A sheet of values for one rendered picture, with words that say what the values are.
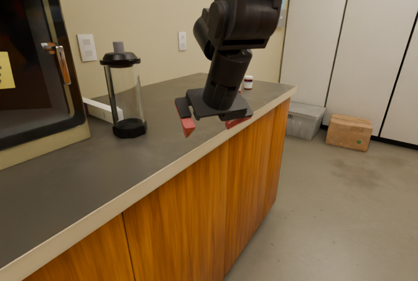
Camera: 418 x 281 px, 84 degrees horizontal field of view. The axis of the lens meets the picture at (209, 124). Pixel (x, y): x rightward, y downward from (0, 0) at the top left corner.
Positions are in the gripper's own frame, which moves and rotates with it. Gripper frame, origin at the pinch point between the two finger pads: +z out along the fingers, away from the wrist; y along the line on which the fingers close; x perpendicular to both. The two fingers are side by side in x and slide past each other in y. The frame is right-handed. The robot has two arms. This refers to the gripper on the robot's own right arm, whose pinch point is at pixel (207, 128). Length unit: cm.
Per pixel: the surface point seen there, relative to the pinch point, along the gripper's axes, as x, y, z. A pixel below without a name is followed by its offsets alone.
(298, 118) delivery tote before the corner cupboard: -85, -182, 141
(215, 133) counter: -9.6, -10.5, 18.0
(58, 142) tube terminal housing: -18.5, 32.3, 20.8
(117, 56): -28.9, 14.2, 1.9
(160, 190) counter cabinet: 2.5, 9.8, 20.4
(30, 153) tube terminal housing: -15.5, 38.1, 19.6
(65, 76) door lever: -24.2, 26.5, 3.3
